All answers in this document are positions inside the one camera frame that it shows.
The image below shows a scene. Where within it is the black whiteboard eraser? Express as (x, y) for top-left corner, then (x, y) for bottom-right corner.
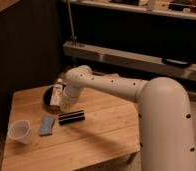
(58, 110), (85, 125)

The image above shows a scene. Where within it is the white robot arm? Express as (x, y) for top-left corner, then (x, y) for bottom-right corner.
(62, 65), (196, 171)

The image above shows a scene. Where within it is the white tube on plate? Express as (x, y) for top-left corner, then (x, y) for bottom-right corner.
(50, 78), (63, 106)

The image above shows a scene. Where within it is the black round plate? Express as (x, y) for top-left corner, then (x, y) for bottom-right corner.
(43, 87), (60, 112)

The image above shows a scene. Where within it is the blue sponge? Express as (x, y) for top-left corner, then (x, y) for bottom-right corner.
(39, 116), (55, 136)

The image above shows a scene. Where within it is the clear plastic cup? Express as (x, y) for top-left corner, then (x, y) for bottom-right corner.
(8, 120), (33, 144)

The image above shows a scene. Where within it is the metal vertical pole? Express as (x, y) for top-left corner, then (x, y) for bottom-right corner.
(67, 0), (77, 44)

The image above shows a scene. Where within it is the wooden shelf unit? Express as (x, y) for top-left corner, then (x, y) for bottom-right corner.
(63, 0), (196, 81)

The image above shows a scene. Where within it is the black handle on shelf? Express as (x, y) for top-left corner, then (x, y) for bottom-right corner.
(161, 58), (192, 68)

